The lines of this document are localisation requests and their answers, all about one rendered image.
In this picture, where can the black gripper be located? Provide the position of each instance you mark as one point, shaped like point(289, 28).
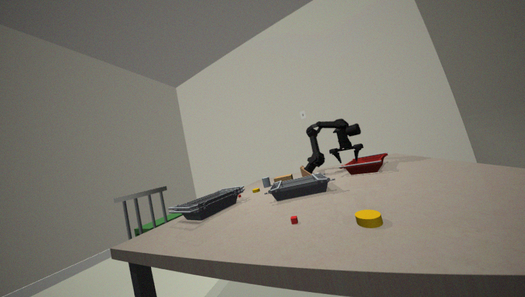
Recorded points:
point(344, 142)

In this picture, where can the grey cylinder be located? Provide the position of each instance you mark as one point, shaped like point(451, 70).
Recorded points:
point(266, 182)

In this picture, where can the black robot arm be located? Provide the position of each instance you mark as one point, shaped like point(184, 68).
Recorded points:
point(342, 129)

